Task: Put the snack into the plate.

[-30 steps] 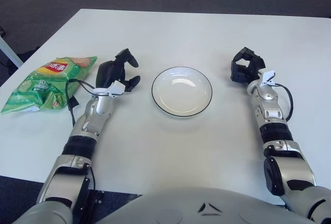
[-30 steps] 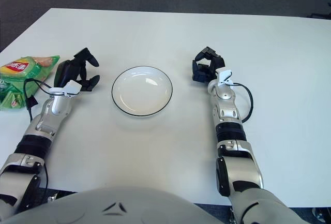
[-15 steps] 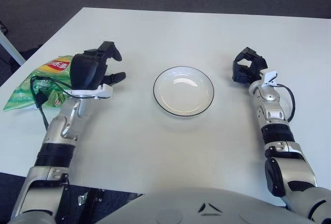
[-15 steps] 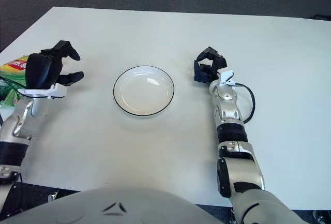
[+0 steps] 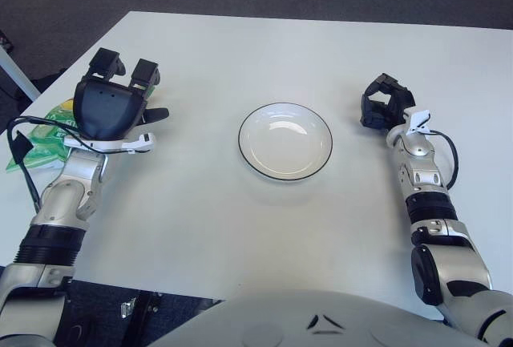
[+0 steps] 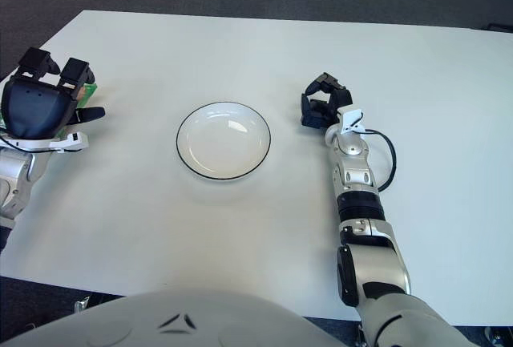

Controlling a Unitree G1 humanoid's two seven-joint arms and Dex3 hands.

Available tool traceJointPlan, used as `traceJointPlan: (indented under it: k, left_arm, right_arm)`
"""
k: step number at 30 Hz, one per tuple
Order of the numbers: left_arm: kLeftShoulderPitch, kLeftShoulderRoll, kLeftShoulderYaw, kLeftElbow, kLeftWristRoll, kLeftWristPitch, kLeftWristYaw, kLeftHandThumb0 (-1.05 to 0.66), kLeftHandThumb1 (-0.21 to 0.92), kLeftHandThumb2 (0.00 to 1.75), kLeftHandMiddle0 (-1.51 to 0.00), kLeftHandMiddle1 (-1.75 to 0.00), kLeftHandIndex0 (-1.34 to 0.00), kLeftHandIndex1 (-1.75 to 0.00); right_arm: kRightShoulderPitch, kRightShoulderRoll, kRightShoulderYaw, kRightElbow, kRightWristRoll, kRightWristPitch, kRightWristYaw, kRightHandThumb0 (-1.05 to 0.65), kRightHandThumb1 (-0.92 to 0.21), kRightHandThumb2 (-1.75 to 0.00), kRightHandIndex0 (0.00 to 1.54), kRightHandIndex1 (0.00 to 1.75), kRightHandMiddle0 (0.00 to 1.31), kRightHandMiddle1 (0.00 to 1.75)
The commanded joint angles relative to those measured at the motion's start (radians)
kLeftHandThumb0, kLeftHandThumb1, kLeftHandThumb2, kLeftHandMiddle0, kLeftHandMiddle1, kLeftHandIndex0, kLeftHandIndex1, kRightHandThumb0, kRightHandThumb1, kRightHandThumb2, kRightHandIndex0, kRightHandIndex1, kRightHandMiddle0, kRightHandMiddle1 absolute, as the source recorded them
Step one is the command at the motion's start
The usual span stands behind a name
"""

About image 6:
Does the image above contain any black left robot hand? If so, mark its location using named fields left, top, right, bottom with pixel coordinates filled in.
left=0, top=46, right=107, bottom=142

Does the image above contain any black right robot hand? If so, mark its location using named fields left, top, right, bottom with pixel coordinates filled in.
left=300, top=73, right=354, bottom=127

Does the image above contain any green potato chip bag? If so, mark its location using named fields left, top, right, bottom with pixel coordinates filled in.
left=0, top=82, right=99, bottom=139

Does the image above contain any white plate with black rim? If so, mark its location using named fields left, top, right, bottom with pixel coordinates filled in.
left=176, top=101, right=273, bottom=182

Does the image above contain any black robot lower body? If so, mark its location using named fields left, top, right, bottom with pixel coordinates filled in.
left=23, top=294, right=121, bottom=328

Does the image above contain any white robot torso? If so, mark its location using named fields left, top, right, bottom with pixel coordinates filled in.
left=0, top=287, right=349, bottom=347

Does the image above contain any grey caster wheel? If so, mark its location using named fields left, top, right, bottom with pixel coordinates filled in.
left=483, top=326, right=508, bottom=347

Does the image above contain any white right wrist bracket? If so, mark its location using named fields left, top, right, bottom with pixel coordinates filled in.
left=338, top=107, right=366, bottom=134

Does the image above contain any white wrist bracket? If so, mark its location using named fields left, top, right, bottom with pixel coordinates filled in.
left=338, top=107, right=366, bottom=134
left=0, top=131, right=89, bottom=155

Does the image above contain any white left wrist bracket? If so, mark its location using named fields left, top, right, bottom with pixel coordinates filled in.
left=0, top=131, right=89, bottom=155

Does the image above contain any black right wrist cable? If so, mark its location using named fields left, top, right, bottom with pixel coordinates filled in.
left=362, top=128, right=398, bottom=192

